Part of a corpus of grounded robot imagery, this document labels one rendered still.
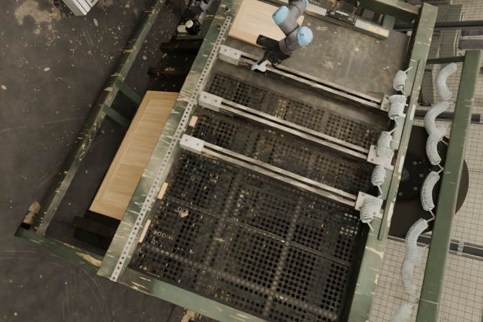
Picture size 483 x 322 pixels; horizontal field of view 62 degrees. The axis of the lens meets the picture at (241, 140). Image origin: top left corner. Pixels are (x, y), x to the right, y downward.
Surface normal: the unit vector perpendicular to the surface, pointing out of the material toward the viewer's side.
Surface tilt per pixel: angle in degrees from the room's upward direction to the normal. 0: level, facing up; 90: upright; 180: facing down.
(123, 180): 90
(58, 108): 0
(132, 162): 90
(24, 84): 0
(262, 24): 58
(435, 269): 90
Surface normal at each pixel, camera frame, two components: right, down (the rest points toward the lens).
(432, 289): -0.44, -0.46
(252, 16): 0.07, -0.32
